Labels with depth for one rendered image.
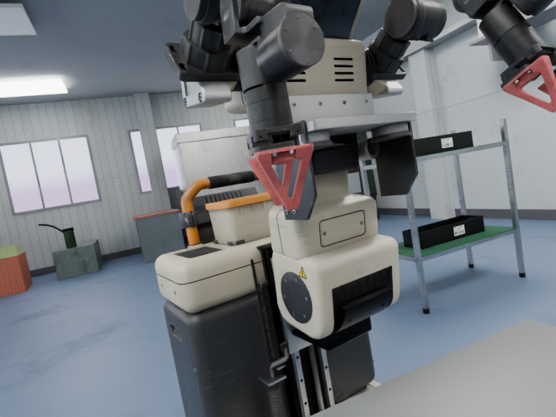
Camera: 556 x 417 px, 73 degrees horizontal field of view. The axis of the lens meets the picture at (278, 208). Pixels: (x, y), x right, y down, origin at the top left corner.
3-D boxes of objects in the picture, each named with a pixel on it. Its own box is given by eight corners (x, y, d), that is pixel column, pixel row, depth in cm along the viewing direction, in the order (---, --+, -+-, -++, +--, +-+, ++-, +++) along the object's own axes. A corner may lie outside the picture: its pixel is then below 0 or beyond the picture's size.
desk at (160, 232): (178, 246, 746) (170, 208, 740) (189, 254, 616) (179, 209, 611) (140, 254, 719) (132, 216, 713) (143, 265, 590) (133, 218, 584)
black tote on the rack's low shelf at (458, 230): (422, 249, 243) (419, 232, 242) (404, 246, 259) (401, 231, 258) (485, 231, 264) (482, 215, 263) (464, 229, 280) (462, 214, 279)
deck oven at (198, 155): (259, 227, 810) (242, 135, 794) (280, 231, 699) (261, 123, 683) (187, 243, 753) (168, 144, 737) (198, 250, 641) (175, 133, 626)
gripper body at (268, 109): (292, 146, 54) (283, 94, 54) (307, 137, 44) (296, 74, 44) (248, 154, 53) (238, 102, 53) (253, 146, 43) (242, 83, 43)
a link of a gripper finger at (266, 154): (310, 202, 50) (298, 132, 49) (324, 205, 43) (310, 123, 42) (261, 212, 49) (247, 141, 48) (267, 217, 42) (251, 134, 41)
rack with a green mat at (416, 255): (379, 297, 269) (355, 145, 260) (471, 266, 302) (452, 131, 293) (426, 314, 226) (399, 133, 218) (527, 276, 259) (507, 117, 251)
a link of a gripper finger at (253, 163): (300, 199, 57) (289, 138, 56) (311, 202, 50) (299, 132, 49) (256, 208, 56) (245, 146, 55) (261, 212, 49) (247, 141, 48)
